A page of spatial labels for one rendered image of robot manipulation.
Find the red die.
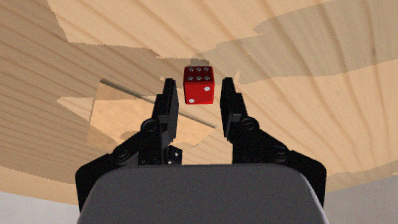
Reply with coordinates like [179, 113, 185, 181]
[183, 66, 215, 105]

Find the tan flat mat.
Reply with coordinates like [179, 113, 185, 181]
[86, 80, 215, 155]

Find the black die with white pips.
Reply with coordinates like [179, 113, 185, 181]
[168, 145, 183, 164]

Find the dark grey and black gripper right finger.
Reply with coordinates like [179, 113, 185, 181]
[220, 77, 327, 209]

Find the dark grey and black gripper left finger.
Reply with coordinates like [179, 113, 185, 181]
[75, 78, 179, 213]

